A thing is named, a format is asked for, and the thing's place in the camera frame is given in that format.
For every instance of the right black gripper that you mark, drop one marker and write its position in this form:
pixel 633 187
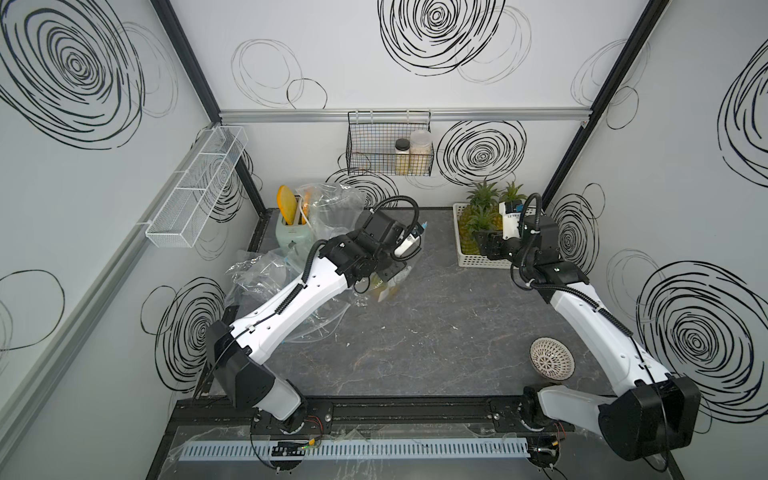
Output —
pixel 491 241

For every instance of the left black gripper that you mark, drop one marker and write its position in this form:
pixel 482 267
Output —
pixel 395 267

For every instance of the clear zip-top bag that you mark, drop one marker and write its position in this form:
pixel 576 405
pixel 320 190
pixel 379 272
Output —
pixel 260 276
pixel 361 296
pixel 334 208

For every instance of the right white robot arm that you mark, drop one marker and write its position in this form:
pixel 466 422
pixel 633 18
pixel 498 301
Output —
pixel 651 410

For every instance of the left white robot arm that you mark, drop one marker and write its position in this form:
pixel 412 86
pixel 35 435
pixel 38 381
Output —
pixel 236 352

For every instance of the cream perforated plastic basket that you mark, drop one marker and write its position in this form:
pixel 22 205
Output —
pixel 468 258

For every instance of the mint green toaster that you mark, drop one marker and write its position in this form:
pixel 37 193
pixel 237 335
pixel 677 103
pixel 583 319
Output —
pixel 296 238

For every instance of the right yellow toast slice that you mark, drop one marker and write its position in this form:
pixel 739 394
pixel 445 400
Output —
pixel 305 207

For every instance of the yellow toast slice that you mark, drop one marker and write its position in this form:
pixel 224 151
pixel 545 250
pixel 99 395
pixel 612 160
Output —
pixel 305 207
pixel 287 204

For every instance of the white-lid spice jar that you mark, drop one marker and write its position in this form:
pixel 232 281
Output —
pixel 420 152

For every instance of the left yellow toast slice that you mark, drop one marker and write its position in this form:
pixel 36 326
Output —
pixel 287 204

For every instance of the dark-lid spice jar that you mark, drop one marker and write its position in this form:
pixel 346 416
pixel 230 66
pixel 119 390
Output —
pixel 402 156

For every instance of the white round sink strainer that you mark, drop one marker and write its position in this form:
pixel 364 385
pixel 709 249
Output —
pixel 552 359

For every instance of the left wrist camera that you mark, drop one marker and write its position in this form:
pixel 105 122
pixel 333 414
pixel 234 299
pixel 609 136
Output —
pixel 411 245

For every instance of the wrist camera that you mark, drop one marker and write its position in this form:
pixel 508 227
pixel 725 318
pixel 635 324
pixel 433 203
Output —
pixel 411 245
pixel 510 212

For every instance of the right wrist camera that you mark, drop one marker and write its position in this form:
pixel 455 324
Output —
pixel 510 212

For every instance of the black wire wall basket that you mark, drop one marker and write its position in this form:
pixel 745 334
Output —
pixel 371 136

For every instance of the grey slotted cable duct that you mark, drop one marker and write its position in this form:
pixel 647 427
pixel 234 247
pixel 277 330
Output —
pixel 373 449

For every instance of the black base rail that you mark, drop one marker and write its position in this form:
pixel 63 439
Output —
pixel 408 411

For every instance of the white mesh wall shelf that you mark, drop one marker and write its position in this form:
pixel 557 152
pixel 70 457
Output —
pixel 207 189

